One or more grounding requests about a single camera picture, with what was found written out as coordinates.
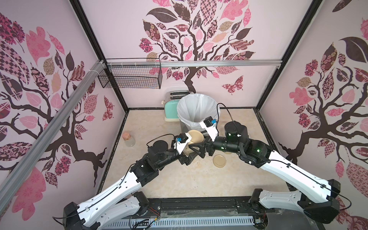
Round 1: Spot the aluminium rail left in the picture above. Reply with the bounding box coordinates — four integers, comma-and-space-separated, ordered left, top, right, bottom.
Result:
1, 60, 105, 212

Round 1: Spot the mint green toaster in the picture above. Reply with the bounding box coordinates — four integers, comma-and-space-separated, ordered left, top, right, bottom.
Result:
163, 90, 191, 122

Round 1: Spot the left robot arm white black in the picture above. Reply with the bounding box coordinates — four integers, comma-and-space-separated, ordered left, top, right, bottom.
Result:
54, 140, 205, 230

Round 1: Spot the white trash bag liner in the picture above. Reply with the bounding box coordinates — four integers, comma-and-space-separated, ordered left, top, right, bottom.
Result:
177, 94, 220, 131

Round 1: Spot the aluminium rail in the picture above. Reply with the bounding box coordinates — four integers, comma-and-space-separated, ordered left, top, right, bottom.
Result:
1, 60, 105, 212
107, 59, 282, 68

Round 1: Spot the glass jar tan lid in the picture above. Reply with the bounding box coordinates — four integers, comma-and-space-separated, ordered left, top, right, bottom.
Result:
183, 130, 204, 157

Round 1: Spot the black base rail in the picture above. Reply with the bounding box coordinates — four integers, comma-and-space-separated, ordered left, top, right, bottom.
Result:
118, 196, 325, 230

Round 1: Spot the black wire basket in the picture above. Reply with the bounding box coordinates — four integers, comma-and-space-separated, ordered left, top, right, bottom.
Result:
98, 57, 163, 89

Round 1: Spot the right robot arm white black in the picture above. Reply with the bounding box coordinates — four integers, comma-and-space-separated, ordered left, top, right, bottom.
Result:
181, 120, 348, 224

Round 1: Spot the small jar pink lid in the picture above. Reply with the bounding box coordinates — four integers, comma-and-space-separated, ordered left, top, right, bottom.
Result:
122, 132, 136, 147

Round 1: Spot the white slotted cable duct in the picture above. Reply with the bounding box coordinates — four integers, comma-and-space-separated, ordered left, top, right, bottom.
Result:
104, 216, 255, 230

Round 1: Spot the aluminium rail back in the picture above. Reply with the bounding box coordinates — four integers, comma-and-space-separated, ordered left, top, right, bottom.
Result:
107, 59, 282, 68

